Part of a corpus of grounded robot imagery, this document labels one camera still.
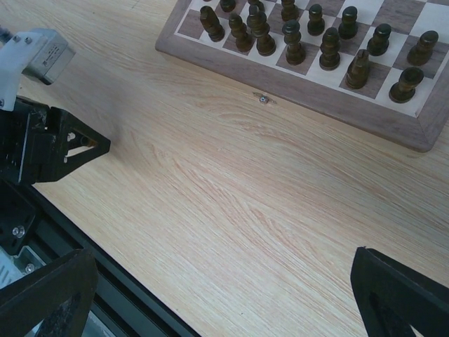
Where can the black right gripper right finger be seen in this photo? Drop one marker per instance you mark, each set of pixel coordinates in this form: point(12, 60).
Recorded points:
point(395, 300)

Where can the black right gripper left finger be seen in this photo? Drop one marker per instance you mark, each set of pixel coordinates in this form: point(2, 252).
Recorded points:
point(57, 297)

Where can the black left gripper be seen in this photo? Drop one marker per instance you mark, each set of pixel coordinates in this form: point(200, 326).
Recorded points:
point(40, 144)

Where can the dark pawn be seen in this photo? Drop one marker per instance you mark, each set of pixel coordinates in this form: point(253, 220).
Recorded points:
point(289, 10)
point(348, 27)
point(316, 23)
point(422, 51)
point(211, 24)
point(379, 42)

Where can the dark chess piece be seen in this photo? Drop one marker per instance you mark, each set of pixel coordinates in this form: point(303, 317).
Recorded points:
point(295, 53)
point(227, 6)
point(358, 70)
point(257, 3)
point(257, 22)
point(330, 47)
point(244, 41)
point(404, 89)

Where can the wooden folding chess board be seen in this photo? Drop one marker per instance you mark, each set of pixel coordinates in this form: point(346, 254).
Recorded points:
point(415, 124)

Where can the light blue slotted cable duct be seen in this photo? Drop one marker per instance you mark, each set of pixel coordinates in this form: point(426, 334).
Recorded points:
point(8, 271)

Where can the black aluminium frame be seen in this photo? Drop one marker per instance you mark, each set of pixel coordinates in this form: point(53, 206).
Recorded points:
point(35, 234)

